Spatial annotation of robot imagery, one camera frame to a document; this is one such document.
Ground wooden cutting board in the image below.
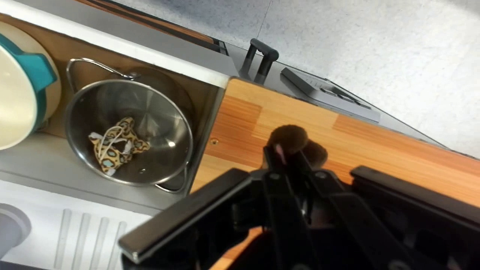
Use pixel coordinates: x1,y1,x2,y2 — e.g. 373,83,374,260
190,77,480,270

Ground brown plushy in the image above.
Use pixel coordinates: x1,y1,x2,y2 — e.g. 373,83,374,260
266,123,331,170

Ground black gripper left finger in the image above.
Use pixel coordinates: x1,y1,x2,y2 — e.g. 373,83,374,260
118,143,323,270

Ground white ribbed drainboard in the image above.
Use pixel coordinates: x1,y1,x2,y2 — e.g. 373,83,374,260
0,179,154,270

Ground yellow patterned plushy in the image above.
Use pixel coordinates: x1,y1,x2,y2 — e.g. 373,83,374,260
88,116,152,177

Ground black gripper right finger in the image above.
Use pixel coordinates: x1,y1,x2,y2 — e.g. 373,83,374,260
292,150,480,270

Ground teal pot cream inside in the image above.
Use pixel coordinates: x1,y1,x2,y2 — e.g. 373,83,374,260
0,21,64,152

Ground toy kitchen sink basin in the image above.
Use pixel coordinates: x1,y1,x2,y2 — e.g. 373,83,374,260
0,0,233,218

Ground steel pot with handles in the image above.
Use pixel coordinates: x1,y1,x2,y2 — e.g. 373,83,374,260
64,56,197,195

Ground black cabinet handle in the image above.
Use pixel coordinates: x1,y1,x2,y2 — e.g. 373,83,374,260
239,38,281,86

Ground grey drawer pull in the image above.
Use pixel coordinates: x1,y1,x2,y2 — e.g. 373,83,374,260
280,66,320,101

